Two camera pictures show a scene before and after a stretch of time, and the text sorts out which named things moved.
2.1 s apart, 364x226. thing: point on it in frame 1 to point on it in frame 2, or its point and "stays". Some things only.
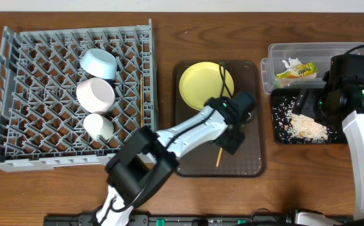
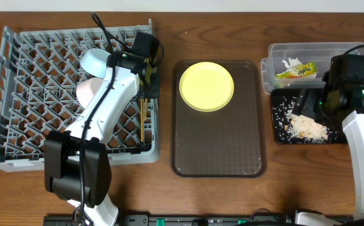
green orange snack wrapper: [306, 71] stays
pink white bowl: [95, 95] stays
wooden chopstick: [141, 101] stays
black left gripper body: [230, 142] to [152, 84]
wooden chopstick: [221, 149] to [145, 109]
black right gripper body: [313, 105] stays
